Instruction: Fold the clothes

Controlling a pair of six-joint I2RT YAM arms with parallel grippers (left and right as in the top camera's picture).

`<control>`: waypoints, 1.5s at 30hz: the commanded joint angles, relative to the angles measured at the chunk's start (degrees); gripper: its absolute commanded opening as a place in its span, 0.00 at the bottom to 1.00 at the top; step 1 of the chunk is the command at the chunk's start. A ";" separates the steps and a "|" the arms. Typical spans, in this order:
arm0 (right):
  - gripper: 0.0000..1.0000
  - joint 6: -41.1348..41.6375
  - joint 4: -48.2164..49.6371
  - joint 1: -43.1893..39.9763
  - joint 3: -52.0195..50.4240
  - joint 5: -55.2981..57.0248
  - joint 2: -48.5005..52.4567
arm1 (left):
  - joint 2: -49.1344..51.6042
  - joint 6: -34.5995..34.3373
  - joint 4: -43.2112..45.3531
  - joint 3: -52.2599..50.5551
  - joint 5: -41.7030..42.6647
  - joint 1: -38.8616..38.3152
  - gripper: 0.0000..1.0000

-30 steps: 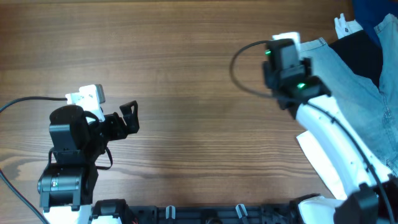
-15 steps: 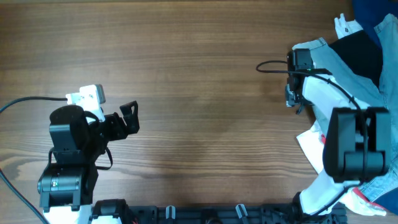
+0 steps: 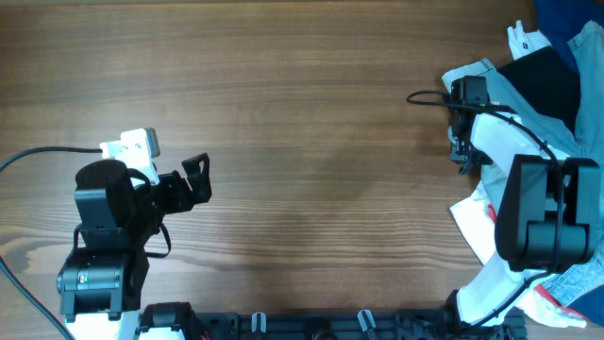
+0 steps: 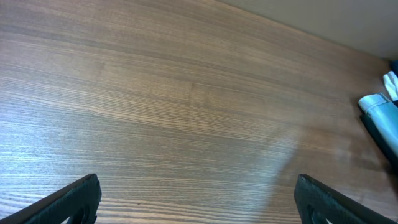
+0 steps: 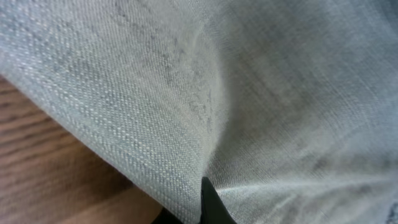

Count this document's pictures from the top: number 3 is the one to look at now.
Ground light blue denim shorts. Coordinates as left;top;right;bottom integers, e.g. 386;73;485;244
443;19;603;307

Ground white garment top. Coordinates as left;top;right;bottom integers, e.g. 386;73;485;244
507;20;551;60

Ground blue garment bottom right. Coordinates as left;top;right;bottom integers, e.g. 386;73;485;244
569;285;604;327

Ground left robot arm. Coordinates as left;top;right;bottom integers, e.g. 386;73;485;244
57;154;211;339

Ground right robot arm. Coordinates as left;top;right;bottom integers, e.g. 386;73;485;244
438;104;600;335

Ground dark blue garment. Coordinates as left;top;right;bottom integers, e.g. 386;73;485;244
534;0;603;74

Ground black garment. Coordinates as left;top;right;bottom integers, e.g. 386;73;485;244
498;46;580;134

